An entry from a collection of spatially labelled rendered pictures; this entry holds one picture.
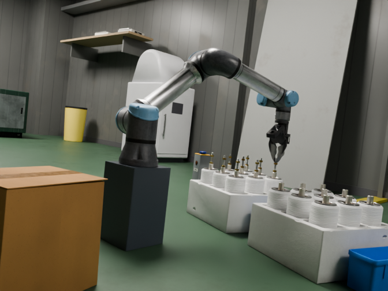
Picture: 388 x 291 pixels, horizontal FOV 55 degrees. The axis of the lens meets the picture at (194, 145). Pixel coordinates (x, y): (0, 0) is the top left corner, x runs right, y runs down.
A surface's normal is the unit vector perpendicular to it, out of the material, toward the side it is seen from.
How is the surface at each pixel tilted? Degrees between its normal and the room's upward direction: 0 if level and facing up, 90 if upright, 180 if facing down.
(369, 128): 90
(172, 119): 90
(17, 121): 90
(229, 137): 90
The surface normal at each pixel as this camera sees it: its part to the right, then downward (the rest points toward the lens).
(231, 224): 0.48, 0.10
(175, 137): 0.73, 0.11
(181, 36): -0.67, -0.04
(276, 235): -0.88, -0.07
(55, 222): 0.87, 0.11
